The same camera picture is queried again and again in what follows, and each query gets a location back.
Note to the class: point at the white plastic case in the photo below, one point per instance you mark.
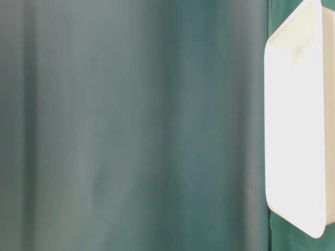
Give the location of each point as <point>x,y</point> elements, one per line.
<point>299,118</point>

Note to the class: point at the green table cloth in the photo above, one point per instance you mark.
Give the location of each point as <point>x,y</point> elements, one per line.
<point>138,125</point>

